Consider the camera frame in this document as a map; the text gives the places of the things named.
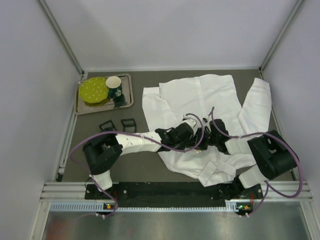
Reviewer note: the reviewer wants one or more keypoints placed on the black square frame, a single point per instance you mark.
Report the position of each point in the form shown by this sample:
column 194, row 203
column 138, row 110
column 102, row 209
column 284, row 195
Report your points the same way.
column 129, row 125
column 107, row 126

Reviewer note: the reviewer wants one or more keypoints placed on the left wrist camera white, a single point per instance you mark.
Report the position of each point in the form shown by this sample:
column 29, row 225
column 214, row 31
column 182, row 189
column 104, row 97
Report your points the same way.
column 190, row 119

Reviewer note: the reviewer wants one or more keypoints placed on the black square frame right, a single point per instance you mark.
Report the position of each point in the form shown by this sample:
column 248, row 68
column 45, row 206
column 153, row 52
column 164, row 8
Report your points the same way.
column 129, row 125

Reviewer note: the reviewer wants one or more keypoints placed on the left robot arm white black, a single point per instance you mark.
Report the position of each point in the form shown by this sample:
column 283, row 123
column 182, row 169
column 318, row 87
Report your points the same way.
column 102, row 152

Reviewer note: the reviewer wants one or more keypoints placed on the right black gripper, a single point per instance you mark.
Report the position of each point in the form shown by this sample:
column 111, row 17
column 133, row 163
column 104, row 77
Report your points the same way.
column 217, row 138

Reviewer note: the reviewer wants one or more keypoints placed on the green polka dot plate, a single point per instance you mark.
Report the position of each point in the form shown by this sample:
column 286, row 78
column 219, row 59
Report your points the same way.
column 93, row 90

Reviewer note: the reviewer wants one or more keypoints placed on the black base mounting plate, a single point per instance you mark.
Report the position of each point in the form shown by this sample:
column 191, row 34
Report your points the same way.
column 177, row 194

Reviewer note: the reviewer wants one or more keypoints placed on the white shirt garment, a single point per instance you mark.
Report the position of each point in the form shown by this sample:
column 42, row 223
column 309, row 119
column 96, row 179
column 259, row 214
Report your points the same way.
column 164, row 107

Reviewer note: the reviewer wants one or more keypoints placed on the black square frame left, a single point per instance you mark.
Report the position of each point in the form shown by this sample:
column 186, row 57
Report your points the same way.
column 107, row 126

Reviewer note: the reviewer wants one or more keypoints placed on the silver metal tray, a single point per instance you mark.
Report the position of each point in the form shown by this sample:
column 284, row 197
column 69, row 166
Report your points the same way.
column 124, row 101

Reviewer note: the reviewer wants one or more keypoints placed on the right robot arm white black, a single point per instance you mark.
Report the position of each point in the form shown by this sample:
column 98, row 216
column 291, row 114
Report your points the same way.
column 272, row 156

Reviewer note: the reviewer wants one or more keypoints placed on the white cup dark base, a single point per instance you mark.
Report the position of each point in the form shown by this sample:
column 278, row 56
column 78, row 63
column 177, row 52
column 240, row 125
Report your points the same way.
column 114, row 85

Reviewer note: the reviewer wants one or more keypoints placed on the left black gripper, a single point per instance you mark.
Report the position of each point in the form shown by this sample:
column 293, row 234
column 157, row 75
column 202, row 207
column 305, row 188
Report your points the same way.
column 192, row 139

